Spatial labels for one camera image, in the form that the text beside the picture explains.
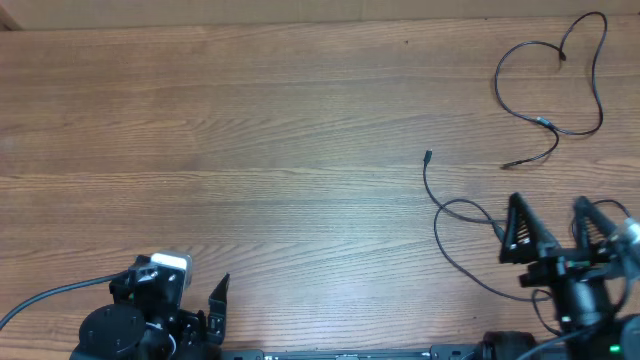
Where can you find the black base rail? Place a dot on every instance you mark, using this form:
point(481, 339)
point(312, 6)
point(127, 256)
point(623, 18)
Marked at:
point(345, 354)

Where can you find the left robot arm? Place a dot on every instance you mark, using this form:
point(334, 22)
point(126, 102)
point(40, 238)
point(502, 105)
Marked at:
point(116, 331)

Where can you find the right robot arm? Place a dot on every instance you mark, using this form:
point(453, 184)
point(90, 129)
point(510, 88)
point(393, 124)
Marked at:
point(616, 337)

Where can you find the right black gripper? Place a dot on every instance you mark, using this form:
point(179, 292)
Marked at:
point(560, 264)

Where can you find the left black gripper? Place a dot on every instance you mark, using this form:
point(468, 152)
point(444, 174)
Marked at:
point(197, 329)

